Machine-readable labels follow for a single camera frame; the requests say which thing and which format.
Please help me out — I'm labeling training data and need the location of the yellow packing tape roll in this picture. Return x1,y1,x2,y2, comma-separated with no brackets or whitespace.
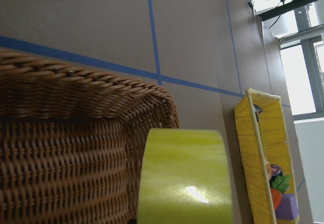
137,129,233,223

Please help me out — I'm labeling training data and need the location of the brown wicker basket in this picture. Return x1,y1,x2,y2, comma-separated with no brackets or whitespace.
1,49,179,223

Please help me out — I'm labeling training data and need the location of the yellow woven basket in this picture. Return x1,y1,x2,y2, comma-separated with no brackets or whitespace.
234,89,299,223

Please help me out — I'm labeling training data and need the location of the toy panda figure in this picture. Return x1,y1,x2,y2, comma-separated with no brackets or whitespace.
253,104,263,123

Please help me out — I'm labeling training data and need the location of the black monitor stand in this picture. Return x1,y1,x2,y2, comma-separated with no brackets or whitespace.
249,0,319,22

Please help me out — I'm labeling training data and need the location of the orange toy carrot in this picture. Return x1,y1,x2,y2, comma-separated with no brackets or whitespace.
270,175,292,210

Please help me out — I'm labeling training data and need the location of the purple foam block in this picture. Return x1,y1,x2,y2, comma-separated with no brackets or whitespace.
275,194,299,221

